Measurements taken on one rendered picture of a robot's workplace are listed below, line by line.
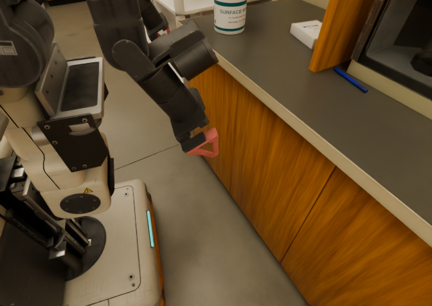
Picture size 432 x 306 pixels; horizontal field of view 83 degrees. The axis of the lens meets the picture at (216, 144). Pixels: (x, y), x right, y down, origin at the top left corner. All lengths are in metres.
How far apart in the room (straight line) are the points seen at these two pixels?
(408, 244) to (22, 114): 0.86
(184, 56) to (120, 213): 1.03
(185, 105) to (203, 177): 1.28
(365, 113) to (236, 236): 0.98
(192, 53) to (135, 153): 1.57
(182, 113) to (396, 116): 0.59
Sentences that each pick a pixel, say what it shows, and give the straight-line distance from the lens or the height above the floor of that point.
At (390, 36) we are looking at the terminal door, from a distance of 0.84.
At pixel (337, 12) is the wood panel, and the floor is 1.12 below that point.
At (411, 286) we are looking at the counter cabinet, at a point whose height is 0.73.
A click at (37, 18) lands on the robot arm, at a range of 0.40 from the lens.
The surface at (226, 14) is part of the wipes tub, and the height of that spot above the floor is 1.02.
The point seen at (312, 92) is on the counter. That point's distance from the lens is 0.80.
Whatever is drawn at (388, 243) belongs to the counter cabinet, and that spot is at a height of 0.79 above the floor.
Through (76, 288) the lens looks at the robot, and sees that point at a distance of 1.24.
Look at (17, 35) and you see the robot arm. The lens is 0.35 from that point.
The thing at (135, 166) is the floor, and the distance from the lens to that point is 1.82.
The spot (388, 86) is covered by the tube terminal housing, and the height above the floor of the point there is 0.97.
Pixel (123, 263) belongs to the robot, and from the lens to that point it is 1.20.
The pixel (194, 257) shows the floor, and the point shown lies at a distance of 1.44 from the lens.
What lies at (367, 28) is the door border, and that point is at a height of 1.09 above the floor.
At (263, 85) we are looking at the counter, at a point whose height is 0.94.
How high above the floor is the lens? 1.36
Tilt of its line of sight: 47 degrees down
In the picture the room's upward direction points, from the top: straight up
